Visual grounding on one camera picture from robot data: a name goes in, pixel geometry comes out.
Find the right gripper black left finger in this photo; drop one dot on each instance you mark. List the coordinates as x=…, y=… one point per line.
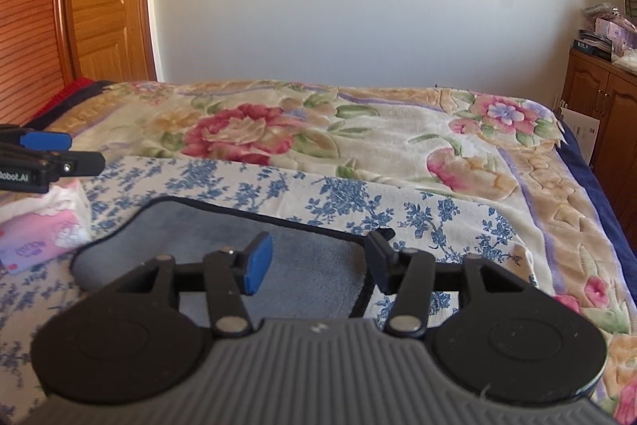
x=225, y=277

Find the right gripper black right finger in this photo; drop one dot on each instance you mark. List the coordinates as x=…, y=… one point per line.
x=411, y=276

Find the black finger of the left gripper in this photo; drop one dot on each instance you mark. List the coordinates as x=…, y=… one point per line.
x=34, y=140
x=29, y=171

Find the purple and grey towel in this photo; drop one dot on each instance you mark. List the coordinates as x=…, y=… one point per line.
x=314, y=272

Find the blue floral white sheet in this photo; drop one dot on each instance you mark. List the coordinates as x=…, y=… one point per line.
x=447, y=226

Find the pink tissue pack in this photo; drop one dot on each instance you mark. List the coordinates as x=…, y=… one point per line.
x=36, y=228

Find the wooden slatted headboard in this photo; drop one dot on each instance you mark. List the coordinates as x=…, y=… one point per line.
x=35, y=56

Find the floral plush blanket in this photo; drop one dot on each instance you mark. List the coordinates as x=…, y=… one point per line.
x=482, y=147

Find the white paper box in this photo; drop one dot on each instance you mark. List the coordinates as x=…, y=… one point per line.
x=585, y=130

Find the wooden cabinet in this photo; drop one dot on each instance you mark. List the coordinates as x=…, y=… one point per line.
x=608, y=94

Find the clutter pile on cabinet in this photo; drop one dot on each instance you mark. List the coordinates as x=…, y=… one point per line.
x=609, y=33

